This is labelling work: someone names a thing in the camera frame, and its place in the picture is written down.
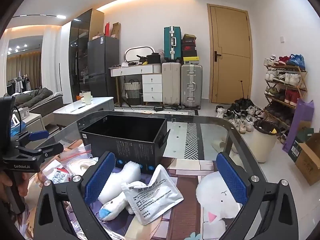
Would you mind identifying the silver suitcase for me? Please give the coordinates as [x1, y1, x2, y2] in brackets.
[180, 64, 203, 109]

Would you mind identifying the tan wooden door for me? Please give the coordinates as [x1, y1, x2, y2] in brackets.
[207, 4, 252, 104]

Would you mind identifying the white medicine packet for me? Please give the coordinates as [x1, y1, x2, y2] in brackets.
[121, 164, 184, 225]

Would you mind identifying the grey sofa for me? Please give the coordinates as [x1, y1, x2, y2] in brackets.
[11, 87, 64, 120]

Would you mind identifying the white coffee table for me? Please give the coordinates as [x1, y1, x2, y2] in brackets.
[53, 97, 115, 124]

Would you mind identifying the small white box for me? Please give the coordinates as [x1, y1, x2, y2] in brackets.
[17, 107, 30, 119]

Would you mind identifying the clear plastic bag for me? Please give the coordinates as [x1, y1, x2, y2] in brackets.
[95, 226, 140, 240]

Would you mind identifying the purple bag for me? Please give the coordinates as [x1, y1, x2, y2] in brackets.
[282, 99, 314, 155]

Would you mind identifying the dark grey fridge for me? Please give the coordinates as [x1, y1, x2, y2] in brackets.
[87, 35, 120, 100]

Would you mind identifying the printed table mat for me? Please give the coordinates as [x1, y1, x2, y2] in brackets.
[25, 140, 250, 240]

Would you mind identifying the white foam piece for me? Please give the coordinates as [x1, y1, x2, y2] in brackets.
[97, 160, 142, 204]

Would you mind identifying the beige suitcase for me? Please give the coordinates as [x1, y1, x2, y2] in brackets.
[162, 62, 181, 107]

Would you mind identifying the small labelled plastic packet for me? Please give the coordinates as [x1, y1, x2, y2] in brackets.
[41, 166, 70, 184]

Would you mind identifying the cream trash bin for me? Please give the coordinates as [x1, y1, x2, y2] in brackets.
[252, 120, 280, 163]

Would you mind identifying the dark glass wardrobe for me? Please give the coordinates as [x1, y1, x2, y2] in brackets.
[68, 9, 93, 103]

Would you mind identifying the wooden shoe rack with shoes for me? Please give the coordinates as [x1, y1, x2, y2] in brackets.
[264, 54, 307, 128]

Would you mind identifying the white dresser with drawers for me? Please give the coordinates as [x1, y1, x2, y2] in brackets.
[109, 64, 163, 105]

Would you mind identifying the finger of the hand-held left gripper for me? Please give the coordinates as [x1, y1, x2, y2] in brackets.
[15, 142, 64, 161]
[12, 130, 50, 146]

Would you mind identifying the woven laundry basket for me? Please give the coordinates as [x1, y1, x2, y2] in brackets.
[124, 79, 142, 105]

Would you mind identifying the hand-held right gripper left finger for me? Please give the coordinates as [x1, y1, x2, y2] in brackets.
[34, 151, 117, 240]

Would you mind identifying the white side table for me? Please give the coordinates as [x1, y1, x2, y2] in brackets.
[11, 112, 42, 150]

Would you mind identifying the teal suitcase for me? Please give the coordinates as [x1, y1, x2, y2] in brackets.
[164, 26, 182, 63]

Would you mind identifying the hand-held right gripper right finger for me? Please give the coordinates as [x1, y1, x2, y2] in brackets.
[215, 152, 298, 240]

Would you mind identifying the brown carton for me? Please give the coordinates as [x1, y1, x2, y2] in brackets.
[111, 22, 122, 39]

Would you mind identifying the green box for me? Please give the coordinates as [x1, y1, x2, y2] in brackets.
[287, 127, 314, 159]

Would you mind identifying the person's left hand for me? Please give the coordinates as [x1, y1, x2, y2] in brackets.
[0, 171, 30, 195]

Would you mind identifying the pile of shoes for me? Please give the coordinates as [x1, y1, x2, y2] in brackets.
[215, 97, 265, 133]

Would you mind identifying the black umbrella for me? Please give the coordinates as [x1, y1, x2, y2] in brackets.
[235, 80, 252, 108]

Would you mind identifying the open cardboard box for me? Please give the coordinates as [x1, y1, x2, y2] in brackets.
[295, 132, 320, 185]

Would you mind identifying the clear zip bag red stripe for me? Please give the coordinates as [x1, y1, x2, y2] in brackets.
[60, 144, 99, 178]

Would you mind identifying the clothes rack with garments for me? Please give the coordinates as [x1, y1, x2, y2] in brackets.
[6, 75, 33, 93]

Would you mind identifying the small plush keychain toy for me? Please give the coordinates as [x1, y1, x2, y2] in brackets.
[99, 191, 134, 222]

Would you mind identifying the black cardboard box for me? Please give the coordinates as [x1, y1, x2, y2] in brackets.
[79, 114, 171, 175]

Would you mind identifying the black bag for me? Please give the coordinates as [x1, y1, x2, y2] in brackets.
[146, 52, 160, 64]

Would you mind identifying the oval mirror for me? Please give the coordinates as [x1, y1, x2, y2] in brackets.
[124, 45, 155, 63]

